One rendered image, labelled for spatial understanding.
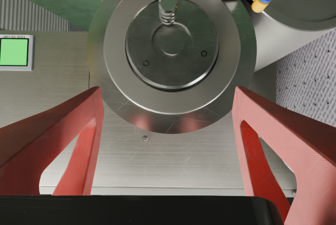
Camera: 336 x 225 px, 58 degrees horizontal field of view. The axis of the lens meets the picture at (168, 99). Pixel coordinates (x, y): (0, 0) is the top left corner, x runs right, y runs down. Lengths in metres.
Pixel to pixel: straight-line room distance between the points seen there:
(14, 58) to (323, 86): 0.53
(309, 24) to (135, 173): 0.42
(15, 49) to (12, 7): 3.01
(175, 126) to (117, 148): 0.34
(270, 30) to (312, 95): 0.14
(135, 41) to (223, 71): 0.08
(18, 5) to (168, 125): 3.52
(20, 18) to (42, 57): 3.08
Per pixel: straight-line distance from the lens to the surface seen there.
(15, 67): 0.65
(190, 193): 0.61
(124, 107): 0.26
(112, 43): 0.26
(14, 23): 3.64
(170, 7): 0.22
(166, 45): 0.25
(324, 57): 0.40
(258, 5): 0.22
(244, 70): 0.27
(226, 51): 0.26
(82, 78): 0.61
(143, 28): 0.25
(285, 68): 0.50
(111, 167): 0.60
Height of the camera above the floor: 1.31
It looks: 4 degrees down
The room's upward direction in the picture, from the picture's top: 179 degrees counter-clockwise
